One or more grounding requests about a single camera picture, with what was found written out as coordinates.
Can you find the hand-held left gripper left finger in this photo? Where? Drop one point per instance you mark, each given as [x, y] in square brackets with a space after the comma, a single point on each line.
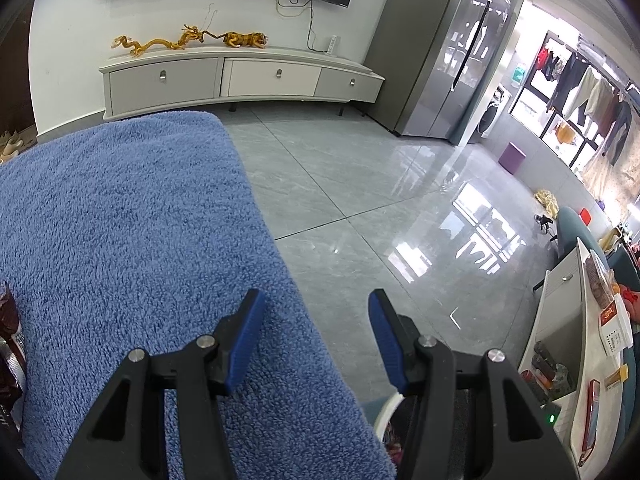
[245, 340]

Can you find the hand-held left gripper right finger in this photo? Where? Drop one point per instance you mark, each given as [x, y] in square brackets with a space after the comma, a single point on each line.
[387, 340]

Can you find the white round trash bin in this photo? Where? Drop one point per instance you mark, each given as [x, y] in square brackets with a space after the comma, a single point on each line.
[387, 412]

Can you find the blue fluffy rug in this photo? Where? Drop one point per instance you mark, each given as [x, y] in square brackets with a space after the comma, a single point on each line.
[130, 220]

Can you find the white coffee table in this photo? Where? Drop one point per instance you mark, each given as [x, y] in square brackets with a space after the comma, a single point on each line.
[565, 320]

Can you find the small black stand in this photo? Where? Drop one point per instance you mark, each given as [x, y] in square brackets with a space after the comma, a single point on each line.
[545, 222]

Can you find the yellow cloth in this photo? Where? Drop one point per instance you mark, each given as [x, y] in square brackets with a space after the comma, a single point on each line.
[546, 202]

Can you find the teal chair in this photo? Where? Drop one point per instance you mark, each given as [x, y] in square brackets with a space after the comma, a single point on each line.
[572, 230]

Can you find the clear snack jar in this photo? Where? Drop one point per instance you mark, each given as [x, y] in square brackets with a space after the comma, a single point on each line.
[597, 280]

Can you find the red phone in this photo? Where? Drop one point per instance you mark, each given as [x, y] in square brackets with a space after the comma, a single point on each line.
[591, 420]

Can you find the purple stool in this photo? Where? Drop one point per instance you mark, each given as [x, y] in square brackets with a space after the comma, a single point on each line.
[512, 157]

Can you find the white paper box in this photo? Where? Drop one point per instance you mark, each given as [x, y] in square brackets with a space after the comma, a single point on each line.
[616, 327]

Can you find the yellow card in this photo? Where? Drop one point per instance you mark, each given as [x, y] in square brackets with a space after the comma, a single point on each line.
[617, 377]

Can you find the small red box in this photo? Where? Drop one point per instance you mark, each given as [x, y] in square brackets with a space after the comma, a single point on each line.
[585, 214]

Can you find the dark red chips bag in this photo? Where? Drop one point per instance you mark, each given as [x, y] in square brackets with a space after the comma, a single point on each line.
[10, 310]

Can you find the red snack pack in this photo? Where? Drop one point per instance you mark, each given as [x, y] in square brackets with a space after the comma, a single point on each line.
[631, 300]

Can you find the white washing machine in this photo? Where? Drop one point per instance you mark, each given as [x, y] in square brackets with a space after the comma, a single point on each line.
[492, 115]

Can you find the grey and white television stand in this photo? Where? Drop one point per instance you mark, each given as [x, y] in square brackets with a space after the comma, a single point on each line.
[165, 85]

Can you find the orange bag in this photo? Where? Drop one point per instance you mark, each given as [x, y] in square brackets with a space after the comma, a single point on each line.
[565, 134]

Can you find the grey refrigerator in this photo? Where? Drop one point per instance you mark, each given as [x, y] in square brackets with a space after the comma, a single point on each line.
[430, 60]

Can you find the golden tiger figurine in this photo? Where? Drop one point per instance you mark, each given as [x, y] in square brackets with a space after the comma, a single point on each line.
[240, 40]

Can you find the white power strip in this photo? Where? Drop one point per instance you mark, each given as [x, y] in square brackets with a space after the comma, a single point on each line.
[332, 45]

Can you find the beige slipper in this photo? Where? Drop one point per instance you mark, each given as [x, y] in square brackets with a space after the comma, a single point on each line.
[20, 136]
[11, 148]

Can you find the golden dragon figurine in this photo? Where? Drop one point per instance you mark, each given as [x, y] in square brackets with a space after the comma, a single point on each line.
[160, 42]

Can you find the dark grey hanging garment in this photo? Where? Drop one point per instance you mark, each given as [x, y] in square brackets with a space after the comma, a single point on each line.
[617, 130]

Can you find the beige hanging garment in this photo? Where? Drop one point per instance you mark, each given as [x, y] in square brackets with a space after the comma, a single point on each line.
[595, 100]

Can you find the red hanging garment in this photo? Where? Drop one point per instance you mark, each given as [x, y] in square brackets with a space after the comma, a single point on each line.
[544, 57]

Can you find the dark brown entrance door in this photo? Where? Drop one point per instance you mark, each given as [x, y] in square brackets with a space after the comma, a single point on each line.
[15, 100]

